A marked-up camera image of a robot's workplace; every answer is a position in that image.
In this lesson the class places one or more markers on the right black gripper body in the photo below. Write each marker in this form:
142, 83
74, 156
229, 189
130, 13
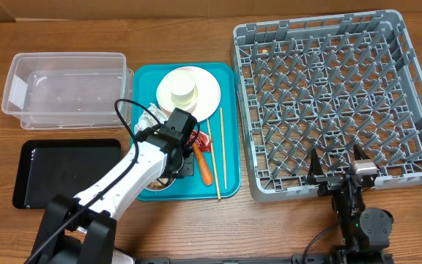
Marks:
329, 185

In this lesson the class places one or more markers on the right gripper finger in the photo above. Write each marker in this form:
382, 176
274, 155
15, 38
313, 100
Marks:
359, 154
315, 168

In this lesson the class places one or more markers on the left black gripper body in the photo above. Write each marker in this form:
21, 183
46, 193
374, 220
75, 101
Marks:
185, 166

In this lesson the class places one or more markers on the red snack wrapper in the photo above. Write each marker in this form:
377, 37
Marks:
203, 140

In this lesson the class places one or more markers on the white tissue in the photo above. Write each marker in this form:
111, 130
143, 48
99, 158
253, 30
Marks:
148, 120

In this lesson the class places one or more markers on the white paper cup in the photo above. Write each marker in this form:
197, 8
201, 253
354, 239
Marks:
182, 87

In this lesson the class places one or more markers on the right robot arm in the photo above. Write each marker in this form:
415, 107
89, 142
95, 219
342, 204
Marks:
365, 231

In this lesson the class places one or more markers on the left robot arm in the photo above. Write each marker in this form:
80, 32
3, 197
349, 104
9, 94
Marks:
82, 229

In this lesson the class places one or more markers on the orange carrot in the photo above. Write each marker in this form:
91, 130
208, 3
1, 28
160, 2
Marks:
205, 172

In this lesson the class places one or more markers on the food scraps and rice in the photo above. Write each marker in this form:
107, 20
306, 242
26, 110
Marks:
159, 184

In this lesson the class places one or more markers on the left wooden chopstick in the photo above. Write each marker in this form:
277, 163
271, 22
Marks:
214, 162

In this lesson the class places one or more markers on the white upturned bowl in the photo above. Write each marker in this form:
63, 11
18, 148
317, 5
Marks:
164, 98

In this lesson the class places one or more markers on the large pink plate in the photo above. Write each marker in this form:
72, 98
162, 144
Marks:
209, 92

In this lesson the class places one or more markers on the grey dish rack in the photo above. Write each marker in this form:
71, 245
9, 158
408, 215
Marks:
327, 84

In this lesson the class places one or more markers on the teal plastic tray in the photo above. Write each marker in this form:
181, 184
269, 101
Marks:
145, 84

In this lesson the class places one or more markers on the black plastic tray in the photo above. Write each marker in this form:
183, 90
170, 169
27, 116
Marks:
61, 166

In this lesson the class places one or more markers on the clear plastic bin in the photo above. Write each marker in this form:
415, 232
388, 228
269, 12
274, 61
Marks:
68, 90

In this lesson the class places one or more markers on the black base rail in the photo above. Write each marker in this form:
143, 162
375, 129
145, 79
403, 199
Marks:
294, 259

